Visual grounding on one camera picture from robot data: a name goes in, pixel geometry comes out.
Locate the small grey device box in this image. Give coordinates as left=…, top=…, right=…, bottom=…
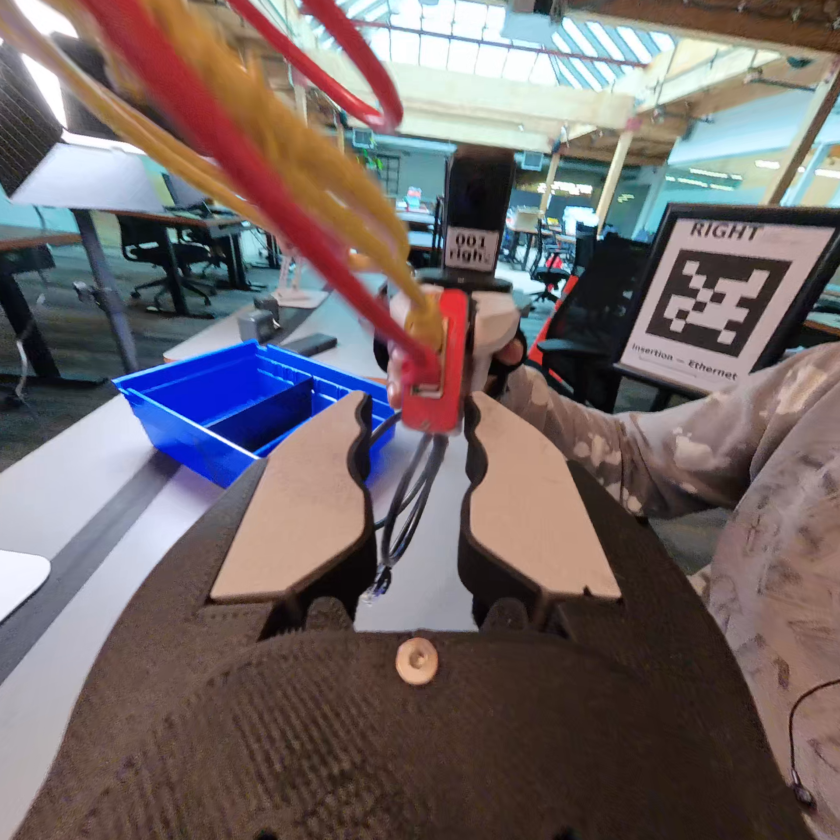
left=238, top=308, right=283, bottom=345

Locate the blue plastic bin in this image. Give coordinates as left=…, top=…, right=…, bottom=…
left=112, top=339, right=398, bottom=490

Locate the thin black cord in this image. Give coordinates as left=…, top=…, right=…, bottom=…
left=786, top=679, right=840, bottom=809

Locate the black white marker sign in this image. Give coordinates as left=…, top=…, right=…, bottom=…
left=613, top=202, right=840, bottom=398

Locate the yellow ethernet cable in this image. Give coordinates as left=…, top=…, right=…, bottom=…
left=0, top=0, right=447, bottom=352

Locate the black flat device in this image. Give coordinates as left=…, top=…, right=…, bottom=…
left=282, top=332, right=339, bottom=358

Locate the red cable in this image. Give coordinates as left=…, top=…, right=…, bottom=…
left=79, top=0, right=441, bottom=388

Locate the wooden top office desk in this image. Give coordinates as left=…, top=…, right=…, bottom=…
left=66, top=206, right=263, bottom=290

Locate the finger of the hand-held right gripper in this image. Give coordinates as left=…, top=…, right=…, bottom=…
left=469, top=292, right=521, bottom=353
left=386, top=287, right=429, bottom=411

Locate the black mesh office chair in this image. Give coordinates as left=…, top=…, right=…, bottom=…
left=527, top=233, right=647, bottom=411

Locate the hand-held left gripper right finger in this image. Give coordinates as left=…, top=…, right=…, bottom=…
left=462, top=392, right=623, bottom=603

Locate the person's right forearm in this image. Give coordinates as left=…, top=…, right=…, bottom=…
left=508, top=344, right=840, bottom=519

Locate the black bin divider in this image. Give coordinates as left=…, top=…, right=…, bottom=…
left=206, top=377, right=316, bottom=454

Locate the white monitor base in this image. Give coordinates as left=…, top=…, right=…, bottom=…
left=0, top=550, right=52, bottom=624

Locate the black ethernet cable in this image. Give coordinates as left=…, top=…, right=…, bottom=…
left=360, top=410, right=454, bottom=606

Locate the person's right hand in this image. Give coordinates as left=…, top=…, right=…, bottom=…
left=489, top=329, right=530, bottom=396

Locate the person's grey patterned sweatshirt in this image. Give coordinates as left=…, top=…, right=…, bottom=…
left=689, top=341, right=840, bottom=840

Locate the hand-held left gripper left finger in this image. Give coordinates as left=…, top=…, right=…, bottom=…
left=209, top=390, right=374, bottom=605

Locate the red metal ethernet adapter box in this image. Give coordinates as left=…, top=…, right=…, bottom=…
left=399, top=289, right=471, bottom=437

